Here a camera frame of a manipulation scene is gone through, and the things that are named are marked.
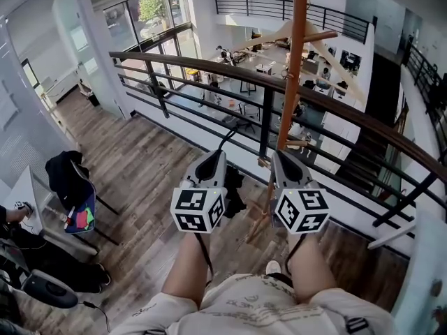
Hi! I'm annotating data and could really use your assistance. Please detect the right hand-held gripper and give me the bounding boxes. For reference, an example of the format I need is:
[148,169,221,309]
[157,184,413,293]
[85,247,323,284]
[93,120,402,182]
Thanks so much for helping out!
[271,151,331,235]

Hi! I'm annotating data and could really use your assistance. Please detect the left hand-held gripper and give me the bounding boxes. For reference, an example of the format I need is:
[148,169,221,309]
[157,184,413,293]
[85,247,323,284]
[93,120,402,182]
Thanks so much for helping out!
[170,149,228,234]

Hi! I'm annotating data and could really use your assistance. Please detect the brown wooden coat rack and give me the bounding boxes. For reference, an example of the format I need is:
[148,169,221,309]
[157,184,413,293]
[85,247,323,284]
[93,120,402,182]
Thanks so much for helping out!
[244,0,339,244]

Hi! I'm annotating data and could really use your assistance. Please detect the person's right forearm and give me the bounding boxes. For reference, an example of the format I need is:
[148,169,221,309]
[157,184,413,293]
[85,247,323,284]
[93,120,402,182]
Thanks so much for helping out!
[288,233,339,304]

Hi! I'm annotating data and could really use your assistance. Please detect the person's left forearm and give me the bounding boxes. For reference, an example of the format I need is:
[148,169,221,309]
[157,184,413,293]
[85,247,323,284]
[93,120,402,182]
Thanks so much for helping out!
[162,231,214,311]

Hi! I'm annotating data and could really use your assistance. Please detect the wood-topped black metal railing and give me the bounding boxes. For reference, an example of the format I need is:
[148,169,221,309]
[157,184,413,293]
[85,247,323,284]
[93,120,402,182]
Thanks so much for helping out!
[108,51,447,228]

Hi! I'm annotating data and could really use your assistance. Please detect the dark staircase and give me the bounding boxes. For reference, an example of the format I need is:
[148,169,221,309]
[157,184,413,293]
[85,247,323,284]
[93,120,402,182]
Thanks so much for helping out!
[335,54,410,195]

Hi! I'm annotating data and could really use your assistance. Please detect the dark blue metal-legged chair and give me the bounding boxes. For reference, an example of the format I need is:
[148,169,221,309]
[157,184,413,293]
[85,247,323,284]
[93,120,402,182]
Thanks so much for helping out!
[45,150,120,246]

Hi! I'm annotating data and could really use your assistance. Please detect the red cloth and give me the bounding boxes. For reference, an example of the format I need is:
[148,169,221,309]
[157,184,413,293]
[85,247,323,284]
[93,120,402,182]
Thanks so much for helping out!
[75,210,93,228]

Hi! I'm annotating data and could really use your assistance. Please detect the person's white printed shirt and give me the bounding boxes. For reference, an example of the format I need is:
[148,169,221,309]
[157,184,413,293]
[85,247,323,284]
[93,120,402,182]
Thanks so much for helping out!
[111,274,396,335]

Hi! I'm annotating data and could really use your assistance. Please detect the pale wooden clothes hanger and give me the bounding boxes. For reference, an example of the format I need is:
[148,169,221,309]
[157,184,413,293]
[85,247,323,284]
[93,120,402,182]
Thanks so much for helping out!
[230,19,368,101]

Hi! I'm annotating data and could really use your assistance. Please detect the black jacket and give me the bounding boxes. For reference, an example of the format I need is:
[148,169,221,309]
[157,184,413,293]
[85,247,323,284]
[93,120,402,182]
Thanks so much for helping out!
[45,150,90,211]

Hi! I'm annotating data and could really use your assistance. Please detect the table with pale blue cloth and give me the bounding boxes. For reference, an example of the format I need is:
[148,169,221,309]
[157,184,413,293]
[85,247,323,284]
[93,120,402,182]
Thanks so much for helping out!
[368,207,447,335]

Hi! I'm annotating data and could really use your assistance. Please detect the black metal balcony railing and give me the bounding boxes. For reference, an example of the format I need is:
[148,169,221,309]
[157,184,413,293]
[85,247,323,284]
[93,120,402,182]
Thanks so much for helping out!
[212,0,371,45]

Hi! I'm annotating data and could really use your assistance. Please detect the large glass window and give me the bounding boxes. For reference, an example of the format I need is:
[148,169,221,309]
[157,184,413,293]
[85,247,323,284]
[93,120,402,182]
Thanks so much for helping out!
[103,0,200,54]

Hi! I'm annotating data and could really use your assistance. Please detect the black metal walkway railing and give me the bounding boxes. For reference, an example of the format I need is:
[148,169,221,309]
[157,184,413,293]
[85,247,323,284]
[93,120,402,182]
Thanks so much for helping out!
[401,43,447,142]

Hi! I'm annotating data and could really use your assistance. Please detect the frosted glass partition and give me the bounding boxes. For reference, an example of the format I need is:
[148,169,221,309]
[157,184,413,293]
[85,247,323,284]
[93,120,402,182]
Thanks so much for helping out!
[6,0,131,119]

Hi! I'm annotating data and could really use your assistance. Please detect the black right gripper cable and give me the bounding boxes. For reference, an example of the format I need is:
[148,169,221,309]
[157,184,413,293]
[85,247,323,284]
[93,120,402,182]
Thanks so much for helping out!
[284,234,307,276]

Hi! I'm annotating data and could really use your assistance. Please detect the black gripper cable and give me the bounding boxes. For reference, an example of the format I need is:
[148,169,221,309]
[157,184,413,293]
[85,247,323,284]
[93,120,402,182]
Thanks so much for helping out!
[284,234,307,276]
[194,232,215,288]

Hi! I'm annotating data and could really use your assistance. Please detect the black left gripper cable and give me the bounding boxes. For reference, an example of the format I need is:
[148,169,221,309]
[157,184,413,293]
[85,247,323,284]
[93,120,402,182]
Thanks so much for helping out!
[194,232,215,288]

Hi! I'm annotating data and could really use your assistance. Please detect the black floor cable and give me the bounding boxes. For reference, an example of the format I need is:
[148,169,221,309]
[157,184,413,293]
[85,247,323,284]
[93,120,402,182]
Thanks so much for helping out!
[78,300,112,332]

